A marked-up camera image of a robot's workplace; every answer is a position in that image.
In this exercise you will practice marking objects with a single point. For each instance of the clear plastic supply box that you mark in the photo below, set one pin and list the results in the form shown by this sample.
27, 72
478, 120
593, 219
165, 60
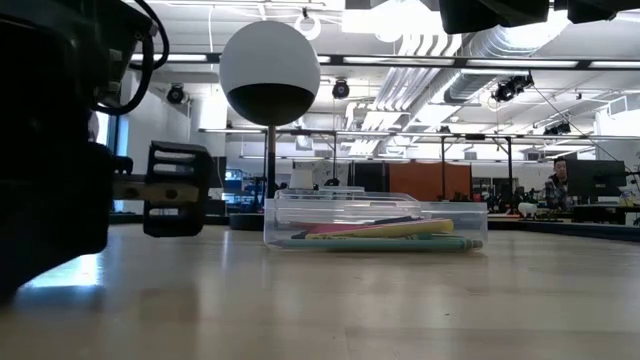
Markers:
450, 210

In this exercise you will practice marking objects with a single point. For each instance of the black pen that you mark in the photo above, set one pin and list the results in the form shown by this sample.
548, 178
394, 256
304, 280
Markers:
400, 220

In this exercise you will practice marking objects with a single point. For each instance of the teal green pencil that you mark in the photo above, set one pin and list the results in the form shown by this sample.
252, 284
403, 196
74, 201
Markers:
375, 244

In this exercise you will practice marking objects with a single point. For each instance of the pink highlighter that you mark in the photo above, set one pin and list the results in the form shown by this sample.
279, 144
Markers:
330, 228

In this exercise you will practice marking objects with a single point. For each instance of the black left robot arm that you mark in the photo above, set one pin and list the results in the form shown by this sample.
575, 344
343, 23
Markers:
50, 40

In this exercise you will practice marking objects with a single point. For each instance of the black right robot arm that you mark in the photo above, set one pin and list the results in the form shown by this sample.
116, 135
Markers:
600, 9

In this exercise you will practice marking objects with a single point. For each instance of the black ceiling spotlight cluster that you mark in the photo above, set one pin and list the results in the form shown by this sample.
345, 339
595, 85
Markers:
510, 89

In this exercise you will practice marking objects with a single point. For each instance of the long suspended light fixture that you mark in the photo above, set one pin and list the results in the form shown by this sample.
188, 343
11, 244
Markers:
400, 60

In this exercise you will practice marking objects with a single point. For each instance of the black computer monitor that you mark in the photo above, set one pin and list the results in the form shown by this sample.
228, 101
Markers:
218, 172
595, 178

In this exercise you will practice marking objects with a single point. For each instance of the person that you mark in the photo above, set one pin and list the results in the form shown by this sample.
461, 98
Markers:
557, 190

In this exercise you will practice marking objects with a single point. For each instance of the white globe lamp black stand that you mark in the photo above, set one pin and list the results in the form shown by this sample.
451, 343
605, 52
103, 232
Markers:
270, 60

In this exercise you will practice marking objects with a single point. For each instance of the orange partition wall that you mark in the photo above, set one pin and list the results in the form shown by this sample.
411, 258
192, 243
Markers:
430, 180

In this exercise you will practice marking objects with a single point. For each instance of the black aluminium table frame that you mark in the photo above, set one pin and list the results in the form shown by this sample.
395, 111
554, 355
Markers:
575, 230

